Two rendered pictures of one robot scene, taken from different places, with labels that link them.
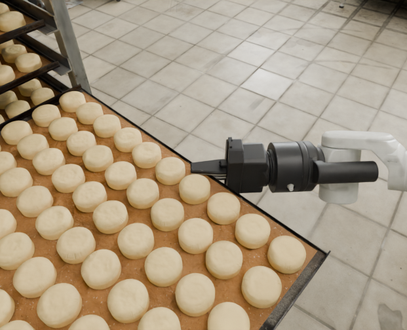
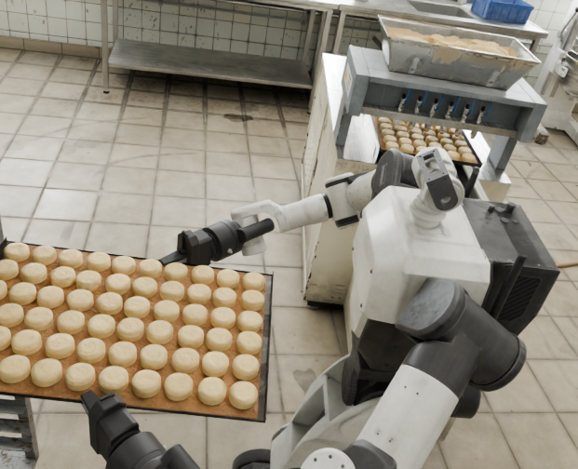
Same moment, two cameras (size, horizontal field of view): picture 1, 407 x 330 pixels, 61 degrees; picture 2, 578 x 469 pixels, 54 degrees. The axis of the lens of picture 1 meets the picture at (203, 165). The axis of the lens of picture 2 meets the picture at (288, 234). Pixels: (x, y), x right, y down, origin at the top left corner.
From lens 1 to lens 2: 0.82 m
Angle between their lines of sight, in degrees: 37
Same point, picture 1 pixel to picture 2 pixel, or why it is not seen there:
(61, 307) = (158, 354)
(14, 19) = not seen: outside the picture
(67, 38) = not seen: outside the picture
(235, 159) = (194, 242)
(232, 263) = (232, 295)
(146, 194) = (151, 285)
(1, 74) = not seen: outside the picture
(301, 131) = (139, 247)
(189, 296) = (222, 317)
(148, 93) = not seen: outside the picture
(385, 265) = (282, 338)
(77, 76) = not seen: outside the picture
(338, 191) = (255, 245)
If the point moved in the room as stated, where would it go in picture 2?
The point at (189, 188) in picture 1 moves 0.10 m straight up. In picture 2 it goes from (174, 272) to (177, 235)
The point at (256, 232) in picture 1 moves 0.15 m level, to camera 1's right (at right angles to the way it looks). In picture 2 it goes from (232, 277) to (283, 256)
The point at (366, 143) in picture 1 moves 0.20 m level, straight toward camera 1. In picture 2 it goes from (261, 207) to (269, 259)
